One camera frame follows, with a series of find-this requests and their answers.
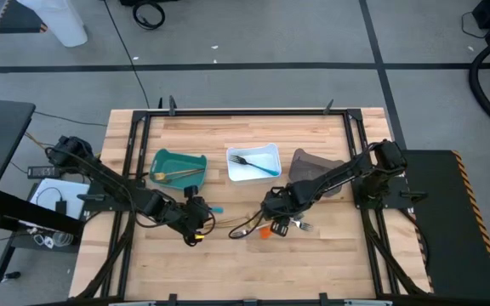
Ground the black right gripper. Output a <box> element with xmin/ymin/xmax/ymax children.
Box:
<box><xmin>261</xmin><ymin>182</ymin><xmax>308</xmax><ymax>238</ymax></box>

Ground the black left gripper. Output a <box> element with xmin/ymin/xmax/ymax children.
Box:
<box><xmin>175</xmin><ymin>185</ymin><xmax>215</xmax><ymax>248</ymax></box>

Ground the orange-handled silver fork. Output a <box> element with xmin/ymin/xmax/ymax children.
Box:
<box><xmin>259</xmin><ymin>218</ymin><xmax>315</xmax><ymax>241</ymax></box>
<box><xmin>229</xmin><ymin>220</ymin><xmax>271</xmax><ymax>240</ymax></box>

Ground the grey translucent plastic bin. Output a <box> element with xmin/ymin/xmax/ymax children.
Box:
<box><xmin>288</xmin><ymin>147</ymin><xmax>346</xmax><ymax>197</ymax></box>

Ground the white plastic bin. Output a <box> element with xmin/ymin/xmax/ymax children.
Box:
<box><xmin>225</xmin><ymin>142</ymin><xmax>282</xmax><ymax>184</ymax></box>

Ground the teal plastic bin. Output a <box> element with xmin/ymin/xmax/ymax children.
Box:
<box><xmin>149</xmin><ymin>147</ymin><xmax>208</xmax><ymax>191</ymax></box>

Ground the black power adapter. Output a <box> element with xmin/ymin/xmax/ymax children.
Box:
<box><xmin>26</xmin><ymin>165</ymin><xmax>62</xmax><ymax>180</ymax></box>

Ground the large hazard-striped black platform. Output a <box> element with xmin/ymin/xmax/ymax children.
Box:
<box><xmin>401</xmin><ymin>148</ymin><xmax>490</xmax><ymax>302</ymax></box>

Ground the small hazard-striped black mat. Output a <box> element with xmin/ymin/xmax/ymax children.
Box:
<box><xmin>0</xmin><ymin>0</ymin><xmax>48</xmax><ymax>35</ymax></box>

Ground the black left wrist camera cable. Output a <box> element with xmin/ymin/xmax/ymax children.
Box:
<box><xmin>183</xmin><ymin>210</ymin><xmax>218</xmax><ymax>248</ymax></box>

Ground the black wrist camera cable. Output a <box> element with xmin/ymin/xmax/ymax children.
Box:
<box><xmin>183</xmin><ymin>210</ymin><xmax>218</xmax><ymax>248</ymax></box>
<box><xmin>227</xmin><ymin>210</ymin><xmax>271</xmax><ymax>241</ymax></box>

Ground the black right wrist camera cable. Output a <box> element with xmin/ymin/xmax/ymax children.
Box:
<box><xmin>227</xmin><ymin>210</ymin><xmax>271</xmax><ymax>241</ymax></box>

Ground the black metal table frame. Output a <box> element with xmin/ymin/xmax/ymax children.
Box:
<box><xmin>71</xmin><ymin>108</ymin><xmax>431</xmax><ymax>306</ymax></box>

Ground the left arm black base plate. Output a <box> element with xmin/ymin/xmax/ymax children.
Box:
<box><xmin>77</xmin><ymin>178</ymin><xmax>145</xmax><ymax>213</ymax></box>

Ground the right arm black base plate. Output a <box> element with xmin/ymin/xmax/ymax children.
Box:
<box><xmin>352</xmin><ymin>174</ymin><xmax>428</xmax><ymax>210</ymax></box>

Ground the thin black floor cable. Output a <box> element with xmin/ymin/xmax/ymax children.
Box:
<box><xmin>31</xmin><ymin>110</ymin><xmax>108</xmax><ymax>128</ymax></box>

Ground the white cable bundle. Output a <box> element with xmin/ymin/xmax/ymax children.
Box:
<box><xmin>31</xmin><ymin>227</ymin><xmax>55</xmax><ymax>251</ymax></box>

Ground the yellow floor cable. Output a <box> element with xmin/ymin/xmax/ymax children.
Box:
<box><xmin>23</xmin><ymin>130</ymin><xmax>55</xmax><ymax>150</ymax></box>

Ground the coiled black cable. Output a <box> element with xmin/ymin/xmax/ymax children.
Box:
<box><xmin>132</xmin><ymin>0</ymin><xmax>167</xmax><ymax>31</ymax></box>

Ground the long black floor cable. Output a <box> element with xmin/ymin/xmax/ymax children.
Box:
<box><xmin>102</xmin><ymin>0</ymin><xmax>151</xmax><ymax>110</ymax></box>

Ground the white wrapped post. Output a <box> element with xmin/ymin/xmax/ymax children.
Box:
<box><xmin>16</xmin><ymin>0</ymin><xmax>88</xmax><ymax>48</ymax></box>

